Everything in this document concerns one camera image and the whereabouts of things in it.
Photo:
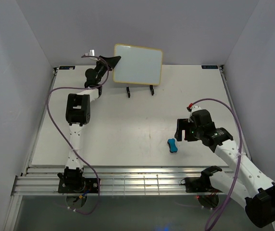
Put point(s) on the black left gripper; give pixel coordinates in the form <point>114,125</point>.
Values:
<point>111,61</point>

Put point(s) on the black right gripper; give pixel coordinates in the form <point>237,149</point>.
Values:
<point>183,124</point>

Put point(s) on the blue bone-shaped whiteboard eraser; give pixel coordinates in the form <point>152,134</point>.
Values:
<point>172,146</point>

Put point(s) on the yellow-framed whiteboard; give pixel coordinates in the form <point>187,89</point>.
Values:
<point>138,65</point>

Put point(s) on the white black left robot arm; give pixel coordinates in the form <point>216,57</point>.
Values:
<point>77,116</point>

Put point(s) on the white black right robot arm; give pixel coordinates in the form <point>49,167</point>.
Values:
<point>250,188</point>

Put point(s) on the black metal whiteboard stand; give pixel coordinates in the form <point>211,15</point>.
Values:
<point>136,90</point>

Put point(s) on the blue label sticker left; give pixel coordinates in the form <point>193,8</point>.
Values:
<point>66,67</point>

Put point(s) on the blue label sticker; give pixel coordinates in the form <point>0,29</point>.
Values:
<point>209,67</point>
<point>66,67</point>

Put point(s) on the blue label sticker right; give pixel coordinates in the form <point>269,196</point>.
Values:
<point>209,67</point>

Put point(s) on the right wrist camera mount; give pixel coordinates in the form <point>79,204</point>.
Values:
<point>191,109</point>

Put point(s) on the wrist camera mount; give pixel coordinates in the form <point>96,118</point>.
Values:
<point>191,109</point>
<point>90,54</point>

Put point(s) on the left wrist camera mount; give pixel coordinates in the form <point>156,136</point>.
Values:
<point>90,54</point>

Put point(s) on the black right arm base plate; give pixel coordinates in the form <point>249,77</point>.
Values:
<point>197,185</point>

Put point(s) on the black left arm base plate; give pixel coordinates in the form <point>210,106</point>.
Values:
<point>81,186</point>

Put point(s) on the aluminium table edge rail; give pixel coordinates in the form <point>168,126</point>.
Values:
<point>114,181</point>

